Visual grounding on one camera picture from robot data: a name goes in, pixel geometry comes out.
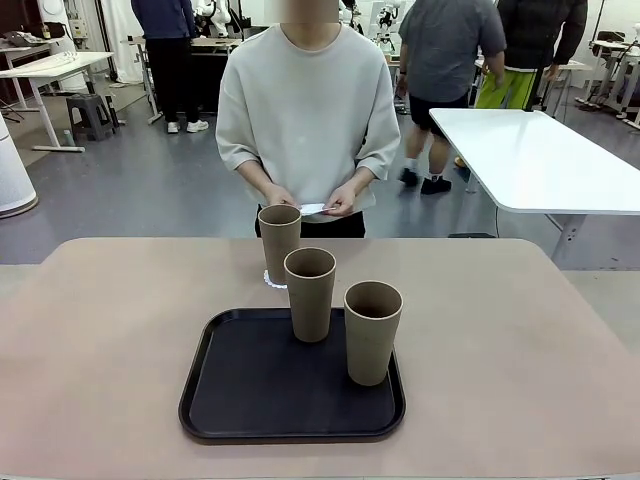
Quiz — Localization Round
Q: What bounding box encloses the person's left hand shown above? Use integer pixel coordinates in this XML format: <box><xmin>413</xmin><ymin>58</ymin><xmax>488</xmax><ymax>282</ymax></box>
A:
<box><xmin>323</xmin><ymin>185</ymin><xmax>359</xmax><ymax>217</ymax></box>

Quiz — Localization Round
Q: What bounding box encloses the person's right hand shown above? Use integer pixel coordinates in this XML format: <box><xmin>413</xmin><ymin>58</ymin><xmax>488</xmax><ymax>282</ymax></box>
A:
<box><xmin>263</xmin><ymin>183</ymin><xmax>301</xmax><ymax>209</ymax></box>

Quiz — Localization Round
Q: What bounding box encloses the tall brown paper cup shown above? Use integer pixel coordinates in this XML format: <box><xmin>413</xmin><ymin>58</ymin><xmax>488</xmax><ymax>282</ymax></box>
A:
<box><xmin>283</xmin><ymin>247</ymin><xmax>337</xmax><ymax>344</ymax></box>
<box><xmin>257</xmin><ymin>203</ymin><xmax>303</xmax><ymax>286</ymax></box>
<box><xmin>343</xmin><ymin>281</ymin><xmax>404</xmax><ymax>387</ymax></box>

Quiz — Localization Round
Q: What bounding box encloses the person's left forearm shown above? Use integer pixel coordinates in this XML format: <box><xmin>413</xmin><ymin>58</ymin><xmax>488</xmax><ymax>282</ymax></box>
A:
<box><xmin>344</xmin><ymin>167</ymin><xmax>375</xmax><ymax>199</ymax></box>

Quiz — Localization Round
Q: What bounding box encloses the person's right forearm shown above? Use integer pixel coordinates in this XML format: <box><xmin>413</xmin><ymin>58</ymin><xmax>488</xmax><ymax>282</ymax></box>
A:
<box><xmin>235</xmin><ymin>160</ymin><xmax>277</xmax><ymax>197</ymax></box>

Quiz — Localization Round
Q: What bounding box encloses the person in beige sweatshirt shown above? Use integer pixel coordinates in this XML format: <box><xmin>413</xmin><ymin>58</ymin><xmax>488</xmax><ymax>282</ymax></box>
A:
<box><xmin>215</xmin><ymin>0</ymin><xmax>402</xmax><ymax>239</ymax></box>

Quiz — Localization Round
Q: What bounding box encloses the person in blue top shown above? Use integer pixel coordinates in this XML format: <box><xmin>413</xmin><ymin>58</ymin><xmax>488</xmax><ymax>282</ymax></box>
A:
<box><xmin>130</xmin><ymin>0</ymin><xmax>210</xmax><ymax>135</ymax></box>

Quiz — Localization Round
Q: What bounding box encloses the person in grey t-shirt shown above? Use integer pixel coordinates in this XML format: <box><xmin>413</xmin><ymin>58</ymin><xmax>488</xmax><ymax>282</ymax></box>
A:
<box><xmin>397</xmin><ymin>0</ymin><xmax>507</xmax><ymax>196</ymax></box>

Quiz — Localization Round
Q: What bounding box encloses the large white table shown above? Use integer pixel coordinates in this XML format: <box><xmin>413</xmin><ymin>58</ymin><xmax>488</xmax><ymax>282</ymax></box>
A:
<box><xmin>428</xmin><ymin>107</ymin><xmax>640</xmax><ymax>271</ymax></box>

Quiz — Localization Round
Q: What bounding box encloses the black plastic serving tray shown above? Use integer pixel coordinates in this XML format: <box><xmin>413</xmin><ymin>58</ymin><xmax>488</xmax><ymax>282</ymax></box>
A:
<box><xmin>178</xmin><ymin>307</ymin><xmax>407</xmax><ymax>441</ymax></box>

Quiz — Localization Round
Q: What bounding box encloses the grey plastic stool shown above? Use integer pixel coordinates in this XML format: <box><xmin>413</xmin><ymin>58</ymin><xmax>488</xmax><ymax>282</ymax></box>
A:
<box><xmin>65</xmin><ymin>93</ymin><xmax>120</xmax><ymax>142</ymax></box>

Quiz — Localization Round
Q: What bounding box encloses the person in black jacket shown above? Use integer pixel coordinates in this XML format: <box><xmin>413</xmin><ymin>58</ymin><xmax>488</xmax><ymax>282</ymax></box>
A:
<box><xmin>474</xmin><ymin>0</ymin><xmax>589</xmax><ymax>111</ymax></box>

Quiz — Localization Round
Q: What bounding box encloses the white desk with metal legs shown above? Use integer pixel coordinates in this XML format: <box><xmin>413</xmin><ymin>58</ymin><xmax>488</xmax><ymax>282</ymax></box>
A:
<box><xmin>0</xmin><ymin>49</ymin><xmax>116</xmax><ymax>154</ymax></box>

